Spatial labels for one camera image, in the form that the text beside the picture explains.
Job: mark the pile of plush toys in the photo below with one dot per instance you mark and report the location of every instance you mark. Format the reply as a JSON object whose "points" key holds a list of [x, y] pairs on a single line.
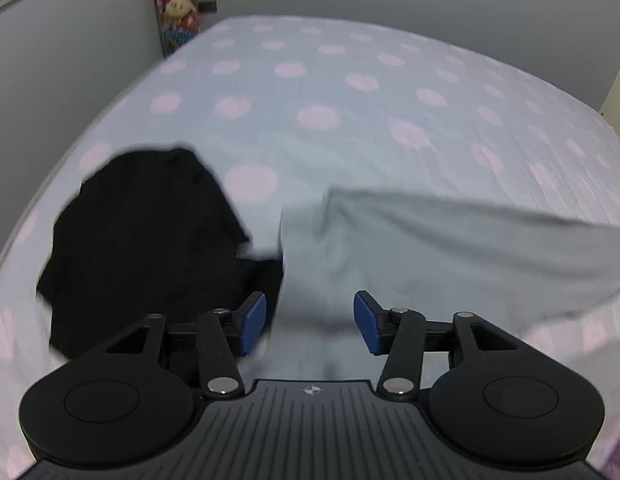
{"points": [[177, 7]]}

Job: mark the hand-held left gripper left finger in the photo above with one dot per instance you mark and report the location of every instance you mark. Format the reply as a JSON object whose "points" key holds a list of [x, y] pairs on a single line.
{"points": [[254, 324]]}

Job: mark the bed with pink dotted sheet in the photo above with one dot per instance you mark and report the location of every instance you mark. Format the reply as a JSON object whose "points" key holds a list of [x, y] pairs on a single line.
{"points": [[340, 110]]}

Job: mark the grey garment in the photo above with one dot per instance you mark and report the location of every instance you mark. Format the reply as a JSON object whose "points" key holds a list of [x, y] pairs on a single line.
{"points": [[414, 250]]}

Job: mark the black garment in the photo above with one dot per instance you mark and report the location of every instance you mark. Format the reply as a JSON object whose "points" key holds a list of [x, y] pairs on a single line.
{"points": [[140, 235]]}

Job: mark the dark wall outlet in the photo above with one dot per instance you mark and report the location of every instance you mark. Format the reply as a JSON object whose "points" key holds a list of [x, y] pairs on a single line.
{"points": [[208, 6]]}

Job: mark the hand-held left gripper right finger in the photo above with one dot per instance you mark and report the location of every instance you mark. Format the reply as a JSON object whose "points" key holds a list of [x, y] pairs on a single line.
{"points": [[367, 324]]}

